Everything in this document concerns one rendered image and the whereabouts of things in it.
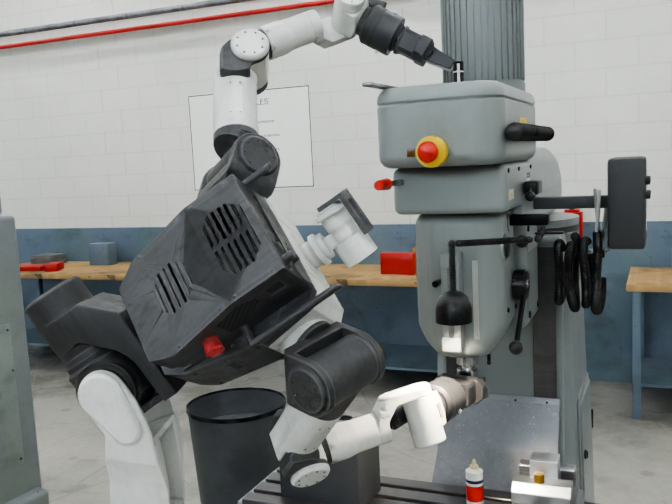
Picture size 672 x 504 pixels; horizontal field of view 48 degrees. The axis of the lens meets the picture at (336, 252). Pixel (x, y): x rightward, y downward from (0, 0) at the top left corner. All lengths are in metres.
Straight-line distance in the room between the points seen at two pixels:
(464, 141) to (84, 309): 0.76
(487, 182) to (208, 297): 0.64
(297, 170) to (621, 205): 4.86
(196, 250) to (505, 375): 1.15
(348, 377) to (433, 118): 0.54
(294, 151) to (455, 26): 4.71
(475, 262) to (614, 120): 4.31
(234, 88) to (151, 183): 5.79
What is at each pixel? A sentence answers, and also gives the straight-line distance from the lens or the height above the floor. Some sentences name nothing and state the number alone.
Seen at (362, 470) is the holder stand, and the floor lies 1.02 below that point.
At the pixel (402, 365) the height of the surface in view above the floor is 0.23.
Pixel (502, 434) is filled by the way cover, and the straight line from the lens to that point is 2.15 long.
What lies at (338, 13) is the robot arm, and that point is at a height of 2.07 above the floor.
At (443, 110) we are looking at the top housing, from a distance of 1.48.
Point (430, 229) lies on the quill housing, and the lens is 1.64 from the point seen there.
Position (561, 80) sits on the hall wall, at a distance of 5.91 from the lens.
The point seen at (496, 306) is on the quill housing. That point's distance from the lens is 1.65.
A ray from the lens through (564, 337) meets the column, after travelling 2.12.
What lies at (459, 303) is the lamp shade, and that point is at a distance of 1.49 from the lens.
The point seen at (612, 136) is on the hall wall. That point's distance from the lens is 5.86.
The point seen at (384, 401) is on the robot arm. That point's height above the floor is 1.28.
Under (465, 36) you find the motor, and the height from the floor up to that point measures 2.02.
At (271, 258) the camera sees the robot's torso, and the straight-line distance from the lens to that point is 1.17.
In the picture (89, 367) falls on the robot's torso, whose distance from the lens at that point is 1.44.
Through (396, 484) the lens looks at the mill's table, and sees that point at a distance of 2.01.
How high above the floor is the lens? 1.76
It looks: 7 degrees down
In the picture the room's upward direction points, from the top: 3 degrees counter-clockwise
